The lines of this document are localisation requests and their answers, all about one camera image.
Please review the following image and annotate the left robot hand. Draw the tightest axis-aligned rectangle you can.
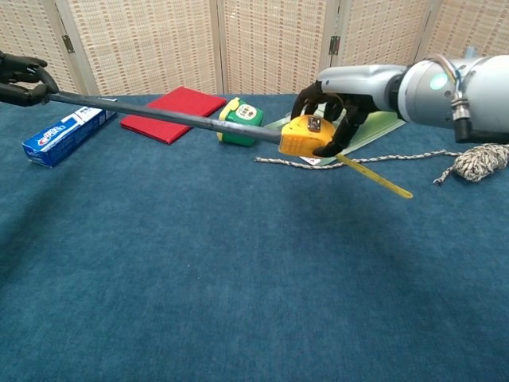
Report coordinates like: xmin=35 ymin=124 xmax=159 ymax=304
xmin=0 ymin=50 xmax=60 ymax=107

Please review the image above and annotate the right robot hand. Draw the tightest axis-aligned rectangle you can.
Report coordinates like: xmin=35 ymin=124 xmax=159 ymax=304
xmin=290 ymin=64 xmax=406 ymax=158

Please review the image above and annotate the small yellow orange object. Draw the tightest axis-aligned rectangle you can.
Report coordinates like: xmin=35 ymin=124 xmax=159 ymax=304
xmin=48 ymin=90 xmax=414 ymax=200

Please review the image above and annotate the green clear blister pack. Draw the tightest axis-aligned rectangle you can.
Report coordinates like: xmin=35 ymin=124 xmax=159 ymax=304
xmin=262 ymin=110 xmax=407 ymax=166

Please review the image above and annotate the blue toothpaste box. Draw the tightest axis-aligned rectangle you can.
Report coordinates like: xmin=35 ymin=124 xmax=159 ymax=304
xmin=21 ymin=97 xmax=119 ymax=169

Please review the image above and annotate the green box with yellow lid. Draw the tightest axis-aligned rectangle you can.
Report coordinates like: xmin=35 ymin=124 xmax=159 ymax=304
xmin=216 ymin=97 xmax=265 ymax=147

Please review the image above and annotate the woven bamboo folding screen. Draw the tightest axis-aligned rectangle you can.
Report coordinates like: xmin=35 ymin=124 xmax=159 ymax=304
xmin=0 ymin=0 xmax=509 ymax=103

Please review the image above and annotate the red flat notebook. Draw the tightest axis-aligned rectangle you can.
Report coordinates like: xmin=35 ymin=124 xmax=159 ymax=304
xmin=119 ymin=86 xmax=227 ymax=145

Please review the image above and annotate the blue table cloth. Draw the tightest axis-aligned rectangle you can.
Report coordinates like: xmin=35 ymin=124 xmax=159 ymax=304
xmin=0 ymin=93 xmax=509 ymax=382

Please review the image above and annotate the speckled white rope bundle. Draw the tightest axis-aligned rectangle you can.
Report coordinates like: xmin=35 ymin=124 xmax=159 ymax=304
xmin=254 ymin=142 xmax=509 ymax=187

